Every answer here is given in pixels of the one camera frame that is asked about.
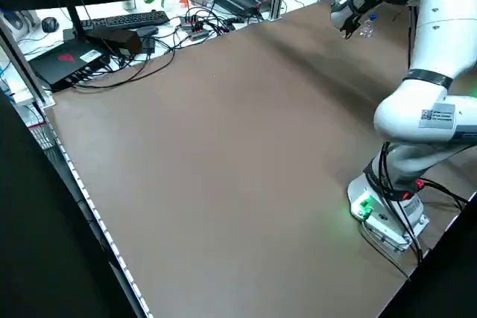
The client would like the aluminium frame rail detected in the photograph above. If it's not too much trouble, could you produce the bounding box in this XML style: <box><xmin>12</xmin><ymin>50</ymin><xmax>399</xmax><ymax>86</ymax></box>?
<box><xmin>0</xmin><ymin>16</ymin><xmax>55</xmax><ymax>107</ymax></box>

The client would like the dark brown box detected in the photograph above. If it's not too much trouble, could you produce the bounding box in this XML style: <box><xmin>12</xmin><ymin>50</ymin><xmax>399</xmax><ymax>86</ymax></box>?
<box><xmin>86</xmin><ymin>28</ymin><xmax>143</xmax><ymax>59</ymax></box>

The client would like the black arm base cable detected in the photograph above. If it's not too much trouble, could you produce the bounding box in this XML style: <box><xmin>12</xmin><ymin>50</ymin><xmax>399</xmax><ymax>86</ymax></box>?
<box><xmin>357</xmin><ymin>139</ymin><xmax>469</xmax><ymax>282</ymax></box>

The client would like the black device with red logo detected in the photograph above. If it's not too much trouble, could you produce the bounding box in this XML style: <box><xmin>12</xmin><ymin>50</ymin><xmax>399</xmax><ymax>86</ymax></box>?
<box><xmin>28</xmin><ymin>39</ymin><xmax>113</xmax><ymax>91</ymax></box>

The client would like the black computer mouse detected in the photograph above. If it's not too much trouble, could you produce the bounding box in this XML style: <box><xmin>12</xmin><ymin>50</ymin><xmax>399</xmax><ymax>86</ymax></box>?
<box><xmin>41</xmin><ymin>16</ymin><xmax>60</xmax><ymax>34</ymax></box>

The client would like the grey hub with red plugs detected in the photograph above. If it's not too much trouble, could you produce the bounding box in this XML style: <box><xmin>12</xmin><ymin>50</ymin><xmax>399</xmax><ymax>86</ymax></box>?
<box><xmin>180</xmin><ymin>15</ymin><xmax>227</xmax><ymax>40</ymax></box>

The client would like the black monitor stand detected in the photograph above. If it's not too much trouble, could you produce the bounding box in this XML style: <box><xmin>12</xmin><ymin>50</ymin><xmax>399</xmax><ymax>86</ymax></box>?
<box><xmin>62</xmin><ymin>0</ymin><xmax>92</xmax><ymax>43</ymax></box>

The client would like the black keyboard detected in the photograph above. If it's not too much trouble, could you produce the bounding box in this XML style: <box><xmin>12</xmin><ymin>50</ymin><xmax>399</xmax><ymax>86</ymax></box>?
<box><xmin>80</xmin><ymin>10</ymin><xmax>169</xmax><ymax>31</ymax></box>

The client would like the black looped cable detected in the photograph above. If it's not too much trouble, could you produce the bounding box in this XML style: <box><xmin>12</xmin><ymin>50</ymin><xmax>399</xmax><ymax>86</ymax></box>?
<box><xmin>72</xmin><ymin>34</ymin><xmax>177</xmax><ymax>90</ymax></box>

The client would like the clear bottle with blue cap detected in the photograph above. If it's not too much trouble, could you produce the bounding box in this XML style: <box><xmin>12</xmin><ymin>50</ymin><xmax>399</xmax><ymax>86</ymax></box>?
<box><xmin>358</xmin><ymin>13</ymin><xmax>377</xmax><ymax>39</ymax></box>

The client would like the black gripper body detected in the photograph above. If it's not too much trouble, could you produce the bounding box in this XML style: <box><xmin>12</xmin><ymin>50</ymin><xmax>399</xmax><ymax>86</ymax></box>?
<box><xmin>344</xmin><ymin>12</ymin><xmax>363</xmax><ymax>28</ymax></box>

